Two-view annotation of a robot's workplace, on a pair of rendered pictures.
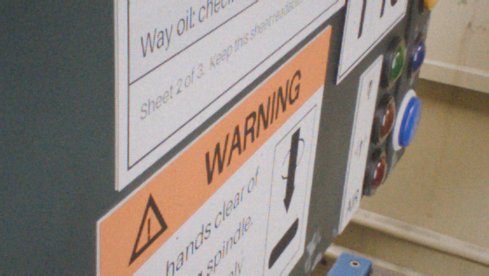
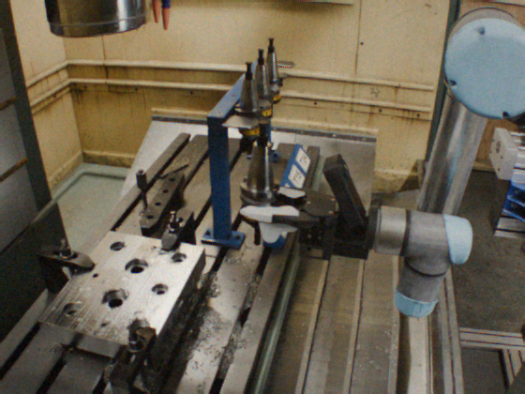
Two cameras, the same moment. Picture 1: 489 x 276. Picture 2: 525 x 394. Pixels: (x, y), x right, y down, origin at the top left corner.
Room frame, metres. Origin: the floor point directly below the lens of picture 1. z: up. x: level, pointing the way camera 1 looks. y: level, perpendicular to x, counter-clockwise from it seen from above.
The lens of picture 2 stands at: (-0.49, 0.10, 1.62)
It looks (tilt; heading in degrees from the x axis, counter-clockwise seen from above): 32 degrees down; 351
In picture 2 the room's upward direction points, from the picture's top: straight up
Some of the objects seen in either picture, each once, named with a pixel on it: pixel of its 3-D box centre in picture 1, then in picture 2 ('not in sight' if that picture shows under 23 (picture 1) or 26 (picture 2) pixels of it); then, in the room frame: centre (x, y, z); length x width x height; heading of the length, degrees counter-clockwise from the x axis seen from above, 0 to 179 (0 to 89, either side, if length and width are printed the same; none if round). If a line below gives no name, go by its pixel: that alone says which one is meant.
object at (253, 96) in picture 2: not in sight; (248, 93); (0.48, -0.04, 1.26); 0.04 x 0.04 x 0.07
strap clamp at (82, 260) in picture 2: not in sight; (67, 266); (0.30, 0.37, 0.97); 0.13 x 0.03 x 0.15; 67
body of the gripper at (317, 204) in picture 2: not in sight; (337, 226); (0.11, -0.13, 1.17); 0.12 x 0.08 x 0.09; 68
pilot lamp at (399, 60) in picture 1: (395, 63); not in sight; (0.40, -0.07, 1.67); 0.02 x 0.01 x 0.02; 157
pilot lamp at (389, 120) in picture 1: (385, 120); not in sight; (0.40, -0.07, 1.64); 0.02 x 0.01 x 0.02; 157
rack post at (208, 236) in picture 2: not in sight; (220, 187); (0.45, 0.03, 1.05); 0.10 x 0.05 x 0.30; 67
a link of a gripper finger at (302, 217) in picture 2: not in sight; (300, 217); (0.10, -0.06, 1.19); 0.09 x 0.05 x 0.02; 81
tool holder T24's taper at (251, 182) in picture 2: not in sight; (261, 163); (0.16, -0.01, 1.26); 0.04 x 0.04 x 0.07
